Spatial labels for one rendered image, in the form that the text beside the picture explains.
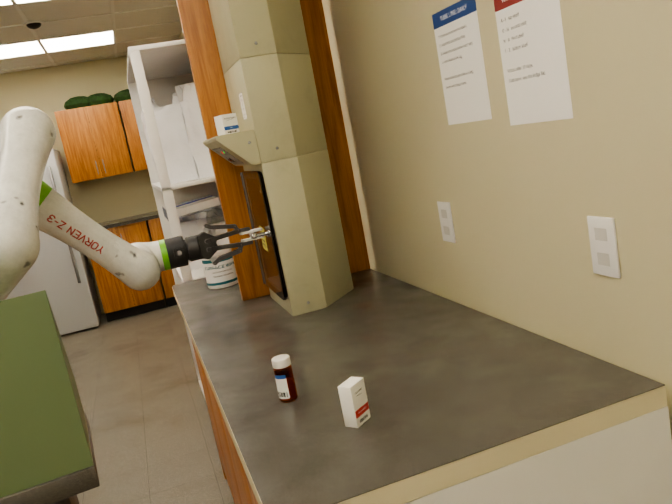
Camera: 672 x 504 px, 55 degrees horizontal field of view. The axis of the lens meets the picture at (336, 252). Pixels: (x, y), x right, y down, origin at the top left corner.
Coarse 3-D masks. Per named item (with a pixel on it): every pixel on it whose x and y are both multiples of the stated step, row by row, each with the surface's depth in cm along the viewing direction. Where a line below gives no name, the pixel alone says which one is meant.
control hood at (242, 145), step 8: (216, 136) 185; (224, 136) 186; (232, 136) 186; (240, 136) 187; (248, 136) 188; (208, 144) 207; (216, 144) 194; (224, 144) 186; (232, 144) 187; (240, 144) 187; (248, 144) 188; (256, 144) 189; (232, 152) 190; (240, 152) 188; (248, 152) 188; (256, 152) 189; (240, 160) 197; (248, 160) 189; (256, 160) 189
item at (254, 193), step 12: (252, 180) 203; (252, 192) 208; (264, 192) 192; (252, 204) 213; (264, 204) 193; (252, 216) 219; (264, 216) 197; (264, 228) 202; (264, 252) 213; (276, 252) 195; (264, 264) 218; (276, 264) 197; (264, 276) 224; (276, 276) 202; (276, 288) 207
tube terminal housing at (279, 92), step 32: (256, 64) 186; (288, 64) 193; (256, 96) 187; (288, 96) 191; (256, 128) 188; (288, 128) 191; (320, 128) 207; (288, 160) 192; (320, 160) 205; (288, 192) 193; (320, 192) 204; (288, 224) 195; (320, 224) 202; (288, 256) 196; (320, 256) 200; (288, 288) 197; (320, 288) 200; (352, 288) 218
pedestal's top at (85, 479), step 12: (96, 468) 127; (60, 480) 119; (72, 480) 120; (84, 480) 121; (96, 480) 122; (24, 492) 117; (36, 492) 118; (48, 492) 118; (60, 492) 119; (72, 492) 120
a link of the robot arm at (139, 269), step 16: (48, 208) 165; (64, 208) 168; (48, 224) 166; (64, 224) 167; (80, 224) 170; (96, 224) 173; (64, 240) 170; (80, 240) 170; (96, 240) 171; (112, 240) 174; (96, 256) 173; (112, 256) 173; (128, 256) 175; (144, 256) 178; (112, 272) 176; (128, 272) 175; (144, 272) 176; (160, 272) 181; (144, 288) 179
